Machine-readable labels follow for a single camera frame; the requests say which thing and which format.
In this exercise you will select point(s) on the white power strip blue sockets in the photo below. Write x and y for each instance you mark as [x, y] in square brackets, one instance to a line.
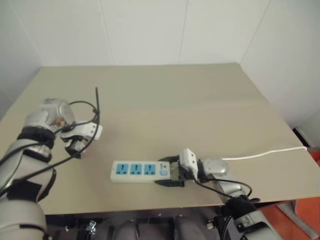
[140, 171]

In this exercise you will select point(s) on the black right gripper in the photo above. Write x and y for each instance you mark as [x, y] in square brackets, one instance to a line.
[182, 173]

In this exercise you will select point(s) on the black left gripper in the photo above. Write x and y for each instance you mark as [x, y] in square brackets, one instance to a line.
[76, 143]

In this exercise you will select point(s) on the black zip tie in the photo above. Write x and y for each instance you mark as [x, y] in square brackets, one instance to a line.
[97, 100]

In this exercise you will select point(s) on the black table frame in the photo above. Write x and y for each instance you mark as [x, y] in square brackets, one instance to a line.
[155, 220]

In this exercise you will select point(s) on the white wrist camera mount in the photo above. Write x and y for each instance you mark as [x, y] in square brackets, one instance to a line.
[187, 160]
[86, 128]

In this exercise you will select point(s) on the red object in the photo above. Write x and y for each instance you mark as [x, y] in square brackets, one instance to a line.
[315, 157]

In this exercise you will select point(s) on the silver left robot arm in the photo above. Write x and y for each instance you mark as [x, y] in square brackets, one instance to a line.
[25, 163]

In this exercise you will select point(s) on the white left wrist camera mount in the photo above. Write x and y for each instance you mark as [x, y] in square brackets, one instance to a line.
[86, 128]

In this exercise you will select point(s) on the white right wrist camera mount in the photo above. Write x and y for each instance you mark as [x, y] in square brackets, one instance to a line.
[187, 160]

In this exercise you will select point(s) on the small metal clamp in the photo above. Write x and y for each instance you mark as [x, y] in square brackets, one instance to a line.
[91, 225]

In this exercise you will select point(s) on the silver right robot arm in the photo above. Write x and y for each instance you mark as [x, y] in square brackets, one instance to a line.
[215, 168]

